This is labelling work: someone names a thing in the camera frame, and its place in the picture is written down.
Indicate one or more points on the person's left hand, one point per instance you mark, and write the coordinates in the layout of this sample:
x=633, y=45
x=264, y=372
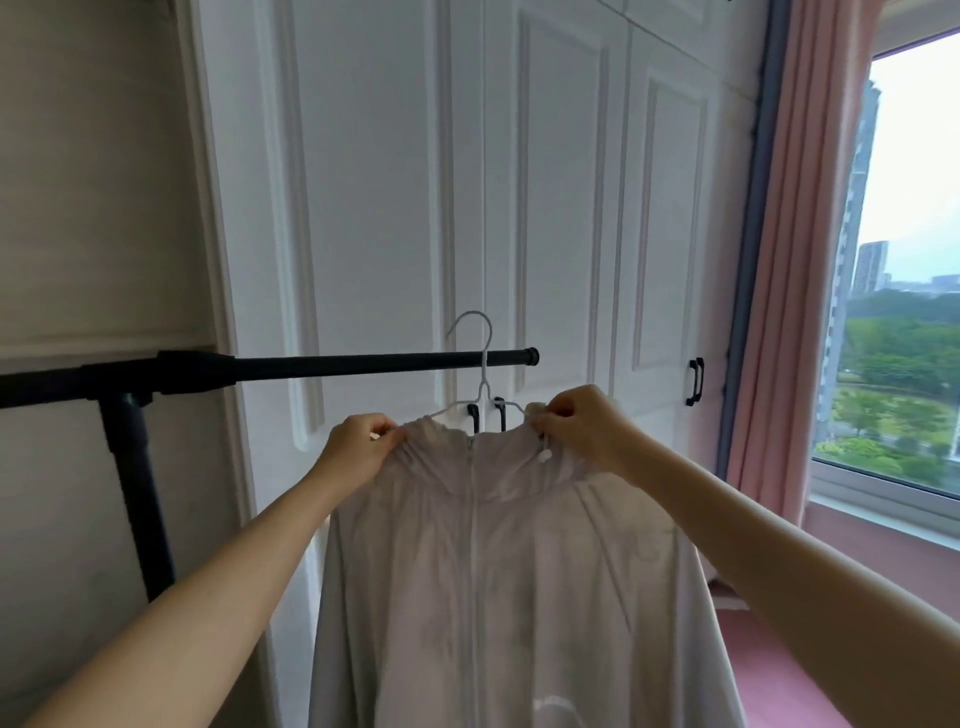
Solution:
x=352, y=457

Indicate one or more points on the person's right hand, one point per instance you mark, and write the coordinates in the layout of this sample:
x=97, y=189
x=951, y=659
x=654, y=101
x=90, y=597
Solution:
x=600, y=435

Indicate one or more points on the person's right thumb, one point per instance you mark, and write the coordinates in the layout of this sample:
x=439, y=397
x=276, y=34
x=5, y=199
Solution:
x=551, y=421

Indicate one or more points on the person's left thumb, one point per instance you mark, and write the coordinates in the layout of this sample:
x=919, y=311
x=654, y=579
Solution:
x=386, y=439

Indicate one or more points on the light grey zip jacket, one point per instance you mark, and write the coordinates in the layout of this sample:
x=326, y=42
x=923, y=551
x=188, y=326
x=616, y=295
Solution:
x=517, y=585

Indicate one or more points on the person's right forearm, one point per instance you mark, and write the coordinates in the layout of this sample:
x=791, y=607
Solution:
x=787, y=577

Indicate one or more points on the person's left forearm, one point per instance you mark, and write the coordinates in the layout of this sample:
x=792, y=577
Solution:
x=195, y=600

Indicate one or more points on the white panelled wardrobe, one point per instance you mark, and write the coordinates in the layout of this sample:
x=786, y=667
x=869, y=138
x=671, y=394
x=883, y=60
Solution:
x=465, y=187

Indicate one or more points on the black metal clothes rack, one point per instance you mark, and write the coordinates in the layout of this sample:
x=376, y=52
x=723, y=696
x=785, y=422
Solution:
x=135, y=457

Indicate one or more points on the dark grey curtain lining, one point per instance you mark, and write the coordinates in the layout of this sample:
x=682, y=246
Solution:
x=757, y=225

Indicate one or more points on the pink curtain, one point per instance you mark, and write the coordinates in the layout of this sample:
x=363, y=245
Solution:
x=810, y=262

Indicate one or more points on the white framed window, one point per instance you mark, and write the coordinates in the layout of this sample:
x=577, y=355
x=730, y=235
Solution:
x=900, y=300

